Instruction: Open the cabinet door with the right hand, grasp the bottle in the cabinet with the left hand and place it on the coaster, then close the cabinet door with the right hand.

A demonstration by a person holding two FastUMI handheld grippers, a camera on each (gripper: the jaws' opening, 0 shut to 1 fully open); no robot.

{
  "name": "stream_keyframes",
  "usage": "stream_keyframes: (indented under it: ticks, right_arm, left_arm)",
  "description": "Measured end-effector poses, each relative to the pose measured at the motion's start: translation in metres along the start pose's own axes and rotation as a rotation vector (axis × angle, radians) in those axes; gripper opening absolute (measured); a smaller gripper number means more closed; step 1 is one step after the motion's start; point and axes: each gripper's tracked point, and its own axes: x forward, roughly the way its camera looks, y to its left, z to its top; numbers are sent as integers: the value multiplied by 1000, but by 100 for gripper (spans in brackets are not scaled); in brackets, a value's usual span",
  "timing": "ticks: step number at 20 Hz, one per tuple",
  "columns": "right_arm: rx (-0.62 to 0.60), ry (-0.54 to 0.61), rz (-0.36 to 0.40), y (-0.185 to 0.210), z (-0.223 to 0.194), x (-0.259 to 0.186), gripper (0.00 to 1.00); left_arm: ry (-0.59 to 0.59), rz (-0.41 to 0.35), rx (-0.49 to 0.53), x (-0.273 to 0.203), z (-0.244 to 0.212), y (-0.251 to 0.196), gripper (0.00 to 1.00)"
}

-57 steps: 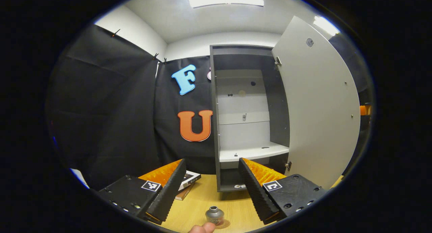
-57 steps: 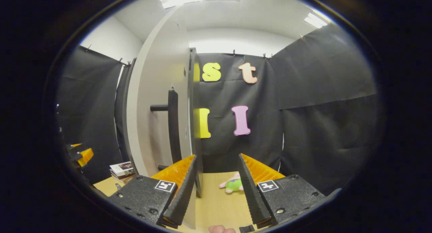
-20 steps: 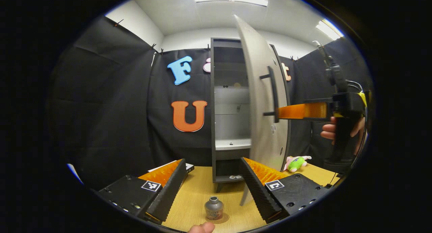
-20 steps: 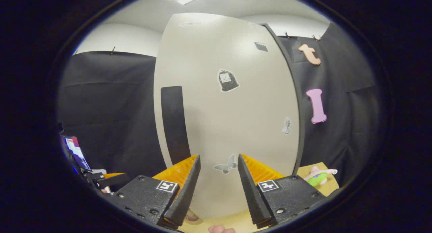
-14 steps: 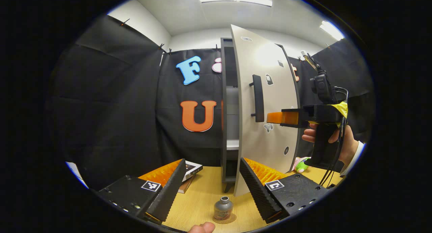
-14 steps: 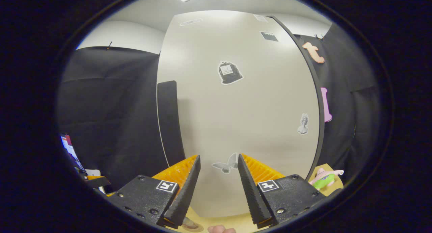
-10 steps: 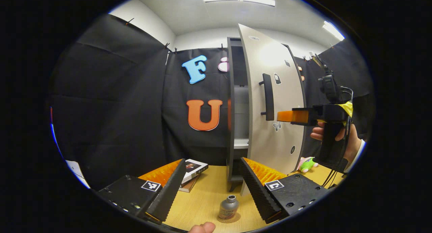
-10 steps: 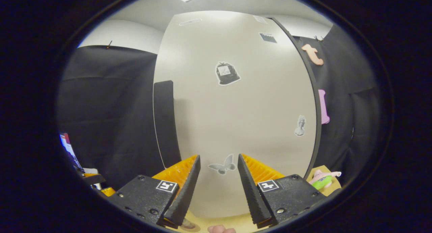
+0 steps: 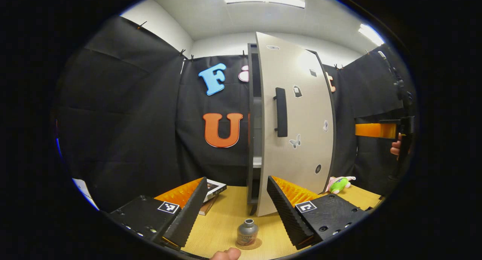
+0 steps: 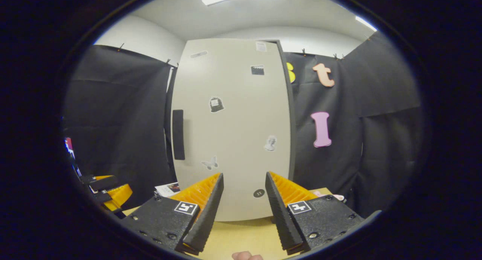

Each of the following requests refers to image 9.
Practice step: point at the black backdrop cloth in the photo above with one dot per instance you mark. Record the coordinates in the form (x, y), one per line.
(131, 120)

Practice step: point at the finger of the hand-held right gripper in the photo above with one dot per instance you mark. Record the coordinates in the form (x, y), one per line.
(374, 130)

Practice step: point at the metal stand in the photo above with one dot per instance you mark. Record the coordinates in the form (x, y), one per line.
(399, 83)

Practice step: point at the grey cabinet door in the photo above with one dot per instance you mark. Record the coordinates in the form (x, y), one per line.
(305, 158)

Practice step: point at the white cabinet shelf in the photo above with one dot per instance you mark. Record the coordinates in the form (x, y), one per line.
(257, 162)

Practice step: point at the pink and green plush toy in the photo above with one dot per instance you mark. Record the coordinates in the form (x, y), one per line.
(339, 184)

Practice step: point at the round brown coaster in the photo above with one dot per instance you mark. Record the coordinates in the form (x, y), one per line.
(256, 246)

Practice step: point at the dark grey cabinet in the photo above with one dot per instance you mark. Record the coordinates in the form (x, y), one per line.
(251, 101)

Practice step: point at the white sheet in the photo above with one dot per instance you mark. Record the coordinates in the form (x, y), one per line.
(83, 192)

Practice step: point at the small ceiling light panel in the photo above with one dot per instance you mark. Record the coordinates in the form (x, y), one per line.
(371, 34)

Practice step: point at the stack of books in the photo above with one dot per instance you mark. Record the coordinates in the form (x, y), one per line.
(214, 188)

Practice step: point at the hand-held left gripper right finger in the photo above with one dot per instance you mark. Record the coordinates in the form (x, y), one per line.
(284, 211)

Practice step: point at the silver bottle with red label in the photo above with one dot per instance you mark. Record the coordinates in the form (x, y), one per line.
(247, 231)

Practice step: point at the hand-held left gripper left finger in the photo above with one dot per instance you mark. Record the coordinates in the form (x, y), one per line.
(188, 214)

